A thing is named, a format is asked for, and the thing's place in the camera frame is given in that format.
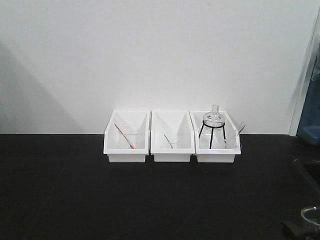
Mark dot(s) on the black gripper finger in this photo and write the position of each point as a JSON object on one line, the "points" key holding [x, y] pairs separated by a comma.
{"points": [[297, 232]]}

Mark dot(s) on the clear glass beaker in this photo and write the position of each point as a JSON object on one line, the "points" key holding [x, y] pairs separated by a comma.
{"points": [[311, 217]]}

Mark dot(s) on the beaker with green stirrer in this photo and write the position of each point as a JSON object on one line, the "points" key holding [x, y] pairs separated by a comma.
{"points": [[173, 141]]}

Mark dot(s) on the beaker with red stirrer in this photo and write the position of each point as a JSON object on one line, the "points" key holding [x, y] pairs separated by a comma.
{"points": [[126, 136]]}

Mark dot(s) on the blue object at right edge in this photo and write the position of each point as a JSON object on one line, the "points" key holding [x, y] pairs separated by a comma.
{"points": [[309, 124]]}

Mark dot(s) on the right white plastic bin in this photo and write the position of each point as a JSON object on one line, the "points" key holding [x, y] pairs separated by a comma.
{"points": [[220, 151]]}

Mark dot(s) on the white plastic bin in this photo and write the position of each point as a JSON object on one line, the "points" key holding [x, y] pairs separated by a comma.
{"points": [[220, 151], [171, 122], [139, 118]]}

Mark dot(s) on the clear glass test tube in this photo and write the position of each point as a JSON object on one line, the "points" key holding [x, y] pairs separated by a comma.
{"points": [[240, 127]]}

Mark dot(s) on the round glass flask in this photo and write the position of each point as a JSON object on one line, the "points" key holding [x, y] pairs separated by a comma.
{"points": [[214, 118]]}

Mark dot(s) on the middle white plastic bin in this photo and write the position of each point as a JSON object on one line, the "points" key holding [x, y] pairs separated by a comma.
{"points": [[171, 122]]}

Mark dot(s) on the left white plastic bin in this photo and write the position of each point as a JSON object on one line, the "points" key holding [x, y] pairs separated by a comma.
{"points": [[139, 118]]}

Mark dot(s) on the black wire tripod stand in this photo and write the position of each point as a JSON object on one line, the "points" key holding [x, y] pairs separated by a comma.
{"points": [[212, 132]]}

